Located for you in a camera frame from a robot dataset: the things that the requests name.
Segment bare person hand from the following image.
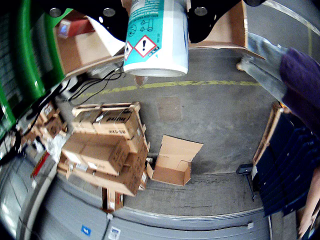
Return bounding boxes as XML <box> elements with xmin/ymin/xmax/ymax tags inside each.
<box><xmin>297</xmin><ymin>212</ymin><xmax>317</xmax><ymax>238</ymax></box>

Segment brown carton with black print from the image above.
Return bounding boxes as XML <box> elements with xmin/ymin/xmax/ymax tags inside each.
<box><xmin>92</xmin><ymin>106</ymin><xmax>141</xmax><ymax>140</ymax></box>

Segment bare person forearm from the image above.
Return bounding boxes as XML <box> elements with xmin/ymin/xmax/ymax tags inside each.
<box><xmin>306</xmin><ymin>166</ymin><xmax>320</xmax><ymax>218</ymax></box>

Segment person in purple top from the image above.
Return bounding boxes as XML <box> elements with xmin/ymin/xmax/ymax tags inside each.
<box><xmin>236</xmin><ymin>32</ymin><xmax>320</xmax><ymax>137</ymax></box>

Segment white spray bottle teal label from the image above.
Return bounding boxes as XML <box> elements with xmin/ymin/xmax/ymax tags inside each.
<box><xmin>122</xmin><ymin>0</ymin><xmax>190</xmax><ymax>78</ymax></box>

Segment long brown carton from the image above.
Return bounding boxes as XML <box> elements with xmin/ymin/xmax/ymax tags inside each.
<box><xmin>61</xmin><ymin>132</ymin><xmax>131</xmax><ymax>176</ymax></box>

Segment black floor cables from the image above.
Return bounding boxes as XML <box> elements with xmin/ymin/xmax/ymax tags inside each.
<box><xmin>67</xmin><ymin>63</ymin><xmax>126</xmax><ymax>101</ymax></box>

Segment green metal shelf unit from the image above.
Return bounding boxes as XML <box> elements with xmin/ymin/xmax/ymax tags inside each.
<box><xmin>0</xmin><ymin>0</ymin><xmax>73</xmax><ymax>141</ymax></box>

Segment open empty cardboard carton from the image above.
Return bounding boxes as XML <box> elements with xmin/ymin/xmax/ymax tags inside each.
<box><xmin>146</xmin><ymin>134</ymin><xmax>205</xmax><ymax>187</ymax></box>

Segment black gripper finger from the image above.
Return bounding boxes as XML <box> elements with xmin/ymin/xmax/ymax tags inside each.
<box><xmin>29</xmin><ymin>0</ymin><xmax>130</xmax><ymax>43</ymax></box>
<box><xmin>186</xmin><ymin>0</ymin><xmax>266</xmax><ymax>45</ymax></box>

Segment small plain brown carton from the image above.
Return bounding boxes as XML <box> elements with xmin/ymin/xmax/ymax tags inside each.
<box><xmin>71</xmin><ymin>109</ymin><xmax>103</xmax><ymax>133</ymax></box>

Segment big brown carton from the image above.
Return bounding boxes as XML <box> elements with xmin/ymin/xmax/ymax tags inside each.
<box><xmin>56</xmin><ymin>139</ymin><xmax>151</xmax><ymax>198</ymax></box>

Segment small upright brown carton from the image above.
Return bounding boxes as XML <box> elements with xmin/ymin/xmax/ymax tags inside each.
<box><xmin>101</xmin><ymin>186</ymin><xmax>125</xmax><ymax>213</ymax></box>

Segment black device on stand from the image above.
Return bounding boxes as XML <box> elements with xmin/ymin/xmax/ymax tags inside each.
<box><xmin>235</xmin><ymin>162</ymin><xmax>257</xmax><ymax>202</ymax></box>

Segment dark blue stacked crates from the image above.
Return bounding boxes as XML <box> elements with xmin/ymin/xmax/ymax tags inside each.
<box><xmin>252</xmin><ymin>109</ymin><xmax>320</xmax><ymax>218</ymax></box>

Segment tall white product carton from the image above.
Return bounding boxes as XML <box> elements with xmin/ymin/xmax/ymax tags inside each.
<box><xmin>86</xmin><ymin>16</ymin><xmax>126</xmax><ymax>58</ymax></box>

